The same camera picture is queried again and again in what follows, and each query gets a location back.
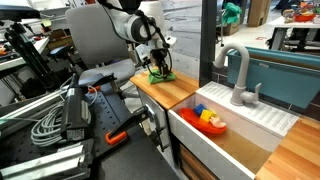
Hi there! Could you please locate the green cloth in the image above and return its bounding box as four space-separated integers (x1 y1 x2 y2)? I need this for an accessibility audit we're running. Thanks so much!
148 69 176 84

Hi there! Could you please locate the black vertical post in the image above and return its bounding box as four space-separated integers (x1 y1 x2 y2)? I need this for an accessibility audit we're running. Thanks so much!
199 0 217 87

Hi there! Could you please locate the coiled grey cable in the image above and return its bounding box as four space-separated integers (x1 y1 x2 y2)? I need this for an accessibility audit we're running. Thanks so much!
30 85 99 148

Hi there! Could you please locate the blue toy block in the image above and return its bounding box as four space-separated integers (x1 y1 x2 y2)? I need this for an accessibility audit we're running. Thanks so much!
193 104 206 116

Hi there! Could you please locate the cardboard box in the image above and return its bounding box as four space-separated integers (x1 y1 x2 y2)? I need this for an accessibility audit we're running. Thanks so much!
247 0 271 27

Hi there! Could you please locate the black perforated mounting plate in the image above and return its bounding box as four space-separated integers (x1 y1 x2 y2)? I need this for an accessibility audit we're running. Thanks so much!
0 84 131 168

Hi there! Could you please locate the black orange clamp rear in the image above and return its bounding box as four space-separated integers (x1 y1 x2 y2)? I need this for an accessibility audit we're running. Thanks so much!
78 73 116 93

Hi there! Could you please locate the aluminium extrusion rail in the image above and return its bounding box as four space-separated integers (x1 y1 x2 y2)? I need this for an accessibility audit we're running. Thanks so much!
0 143 93 180

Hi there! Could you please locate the red bowl with toys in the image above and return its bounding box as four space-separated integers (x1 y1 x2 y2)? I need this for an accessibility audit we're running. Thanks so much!
294 3 316 22

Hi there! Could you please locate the grey office chair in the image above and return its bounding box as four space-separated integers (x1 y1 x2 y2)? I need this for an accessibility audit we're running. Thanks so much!
66 4 135 86

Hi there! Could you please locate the grey sink faucet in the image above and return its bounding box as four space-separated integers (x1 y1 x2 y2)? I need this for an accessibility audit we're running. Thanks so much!
213 43 261 106

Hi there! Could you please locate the black camera tripod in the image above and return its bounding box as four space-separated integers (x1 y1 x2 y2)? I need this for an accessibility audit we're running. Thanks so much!
0 5 60 91

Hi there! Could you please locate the white sink basin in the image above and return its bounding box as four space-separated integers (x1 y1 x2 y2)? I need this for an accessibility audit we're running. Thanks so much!
168 82 299 180

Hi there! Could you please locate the green bag in background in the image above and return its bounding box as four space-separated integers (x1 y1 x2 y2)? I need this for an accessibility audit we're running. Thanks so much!
223 2 242 24

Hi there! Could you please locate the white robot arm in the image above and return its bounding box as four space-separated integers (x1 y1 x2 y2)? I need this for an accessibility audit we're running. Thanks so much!
97 0 177 81

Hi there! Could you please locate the yellow toy block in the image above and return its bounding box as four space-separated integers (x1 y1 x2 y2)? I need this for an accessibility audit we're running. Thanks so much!
200 109 216 122

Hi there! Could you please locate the black orange clamp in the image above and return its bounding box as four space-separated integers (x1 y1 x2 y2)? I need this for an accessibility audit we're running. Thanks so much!
105 106 149 145
78 73 116 93

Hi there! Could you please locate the white background table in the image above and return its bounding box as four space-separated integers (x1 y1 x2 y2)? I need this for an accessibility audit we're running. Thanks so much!
269 17 320 50

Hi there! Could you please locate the black orange clamp front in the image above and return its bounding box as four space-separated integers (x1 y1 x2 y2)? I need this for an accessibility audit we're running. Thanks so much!
105 106 149 145

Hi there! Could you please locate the black power brick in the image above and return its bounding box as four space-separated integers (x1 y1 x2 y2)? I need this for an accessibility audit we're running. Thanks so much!
61 74 92 142

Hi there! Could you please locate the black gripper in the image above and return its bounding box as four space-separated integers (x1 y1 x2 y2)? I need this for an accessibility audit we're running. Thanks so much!
150 48 169 79

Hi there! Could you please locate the pink toy figure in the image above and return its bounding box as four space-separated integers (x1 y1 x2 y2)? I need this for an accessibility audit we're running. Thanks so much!
210 117 226 128

